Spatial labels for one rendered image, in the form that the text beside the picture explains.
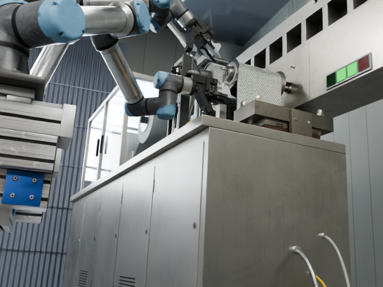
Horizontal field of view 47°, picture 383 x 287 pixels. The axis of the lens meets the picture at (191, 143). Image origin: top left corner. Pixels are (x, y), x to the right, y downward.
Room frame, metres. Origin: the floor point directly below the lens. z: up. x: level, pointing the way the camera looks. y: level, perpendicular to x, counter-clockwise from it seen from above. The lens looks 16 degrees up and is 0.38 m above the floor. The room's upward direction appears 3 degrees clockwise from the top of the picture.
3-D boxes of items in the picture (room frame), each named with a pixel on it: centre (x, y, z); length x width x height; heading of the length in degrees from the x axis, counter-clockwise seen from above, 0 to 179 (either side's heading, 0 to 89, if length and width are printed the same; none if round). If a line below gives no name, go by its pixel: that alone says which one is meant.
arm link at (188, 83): (1.71, 0.04, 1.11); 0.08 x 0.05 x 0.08; 24
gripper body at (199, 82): (1.74, -0.03, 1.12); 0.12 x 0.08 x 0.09; 114
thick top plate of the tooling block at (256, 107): (1.76, -0.39, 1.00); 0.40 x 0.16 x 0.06; 114
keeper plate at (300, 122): (1.68, -0.44, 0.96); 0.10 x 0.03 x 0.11; 114
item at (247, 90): (1.85, -0.30, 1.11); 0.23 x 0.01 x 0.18; 114
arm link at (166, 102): (1.68, 0.13, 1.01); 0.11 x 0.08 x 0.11; 66
